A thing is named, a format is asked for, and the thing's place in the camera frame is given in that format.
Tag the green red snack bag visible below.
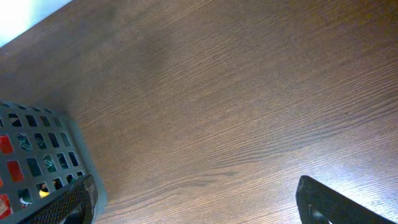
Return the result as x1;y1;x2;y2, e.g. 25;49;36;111
1;133;85;219

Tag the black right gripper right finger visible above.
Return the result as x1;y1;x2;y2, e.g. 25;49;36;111
295;175;395;224

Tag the grey plastic basket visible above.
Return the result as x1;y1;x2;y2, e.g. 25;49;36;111
1;101;107;223

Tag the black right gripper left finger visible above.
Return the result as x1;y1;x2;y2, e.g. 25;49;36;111
18;175;98;223

